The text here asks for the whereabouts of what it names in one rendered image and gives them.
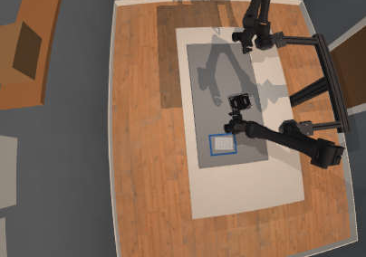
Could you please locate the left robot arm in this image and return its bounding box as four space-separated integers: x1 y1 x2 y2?
224 119 344 169

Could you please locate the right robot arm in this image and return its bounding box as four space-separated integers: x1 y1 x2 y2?
232 0 272 48

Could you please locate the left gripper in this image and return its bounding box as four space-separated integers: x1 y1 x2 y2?
228 110 243 135

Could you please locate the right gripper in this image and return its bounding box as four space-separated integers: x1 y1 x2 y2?
242 41 253 54

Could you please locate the grey flat mat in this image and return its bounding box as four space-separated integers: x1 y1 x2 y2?
187 43 269 168

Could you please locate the white well plate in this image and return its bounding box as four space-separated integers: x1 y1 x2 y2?
215 138 233 149

